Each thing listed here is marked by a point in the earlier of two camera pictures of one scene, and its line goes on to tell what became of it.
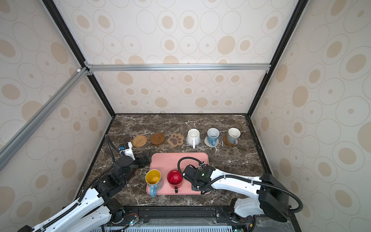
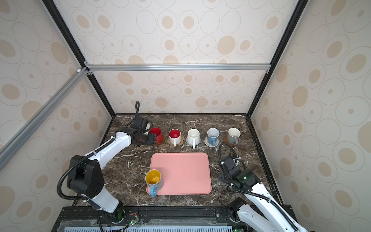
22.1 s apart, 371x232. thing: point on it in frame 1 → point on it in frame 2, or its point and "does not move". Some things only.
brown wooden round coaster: [226, 140] does not move
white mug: [193, 138] does not move
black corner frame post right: [300, 6] does not move
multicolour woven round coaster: [209, 144] does not move
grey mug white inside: [233, 135] does not move
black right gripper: [192, 188] → [220, 176]
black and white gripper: [123, 161] → [140, 122]
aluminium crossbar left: [8, 151] does not move
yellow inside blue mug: [153, 178] does not move
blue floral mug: [213, 134] does not move
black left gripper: [143, 163] → [151, 140]
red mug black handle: [175, 179] → [158, 134]
